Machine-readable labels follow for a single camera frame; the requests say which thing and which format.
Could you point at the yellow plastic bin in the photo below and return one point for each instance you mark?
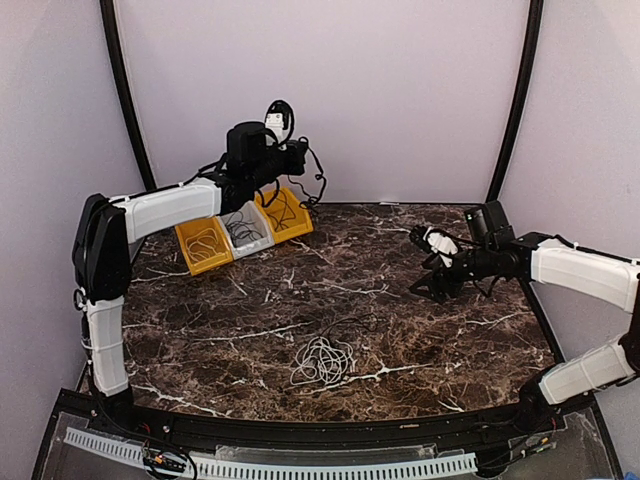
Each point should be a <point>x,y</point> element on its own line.
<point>204,245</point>
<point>287,218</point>

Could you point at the white slotted cable duct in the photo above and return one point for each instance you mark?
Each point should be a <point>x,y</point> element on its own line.
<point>229,462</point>

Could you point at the left yellow plastic bin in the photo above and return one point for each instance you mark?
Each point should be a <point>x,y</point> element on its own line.
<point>204,245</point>

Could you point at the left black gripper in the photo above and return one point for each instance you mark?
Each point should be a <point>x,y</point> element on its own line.
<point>298,152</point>

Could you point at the right black frame post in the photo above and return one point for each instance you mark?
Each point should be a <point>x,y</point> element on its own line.
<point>521,88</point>

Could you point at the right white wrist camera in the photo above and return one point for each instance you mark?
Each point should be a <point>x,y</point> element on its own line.
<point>435,242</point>

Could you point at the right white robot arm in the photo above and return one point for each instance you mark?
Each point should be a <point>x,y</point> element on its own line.
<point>495,252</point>

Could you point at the black front rail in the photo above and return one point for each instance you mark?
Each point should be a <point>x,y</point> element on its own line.
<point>493,430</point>

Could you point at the grey plastic bin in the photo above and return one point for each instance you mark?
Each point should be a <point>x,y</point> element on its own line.
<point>247,230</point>

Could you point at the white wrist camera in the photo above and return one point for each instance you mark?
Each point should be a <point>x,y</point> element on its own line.
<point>435,242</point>
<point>280,119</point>

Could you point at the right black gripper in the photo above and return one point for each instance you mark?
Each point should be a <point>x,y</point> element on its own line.
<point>435,281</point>

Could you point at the right yellow plastic bin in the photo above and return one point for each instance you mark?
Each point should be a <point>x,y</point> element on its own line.
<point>287,218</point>

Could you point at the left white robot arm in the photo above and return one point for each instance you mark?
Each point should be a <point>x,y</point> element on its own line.
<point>255,157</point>

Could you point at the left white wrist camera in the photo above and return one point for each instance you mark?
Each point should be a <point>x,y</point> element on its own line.
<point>280,119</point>

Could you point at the left black frame post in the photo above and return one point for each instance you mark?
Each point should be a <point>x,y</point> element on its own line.
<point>124,92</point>

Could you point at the black frame post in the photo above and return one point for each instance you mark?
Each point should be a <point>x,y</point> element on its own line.
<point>124,92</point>
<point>521,88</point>

